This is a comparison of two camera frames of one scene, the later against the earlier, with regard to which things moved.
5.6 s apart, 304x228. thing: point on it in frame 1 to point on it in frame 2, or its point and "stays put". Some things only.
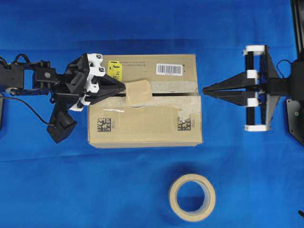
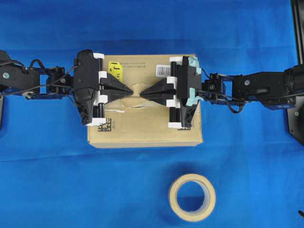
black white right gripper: x=263 y=82 to x=186 y=73
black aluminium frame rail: x=298 y=8 stays put
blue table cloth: x=236 y=179 stays put
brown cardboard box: x=160 y=107 stays put
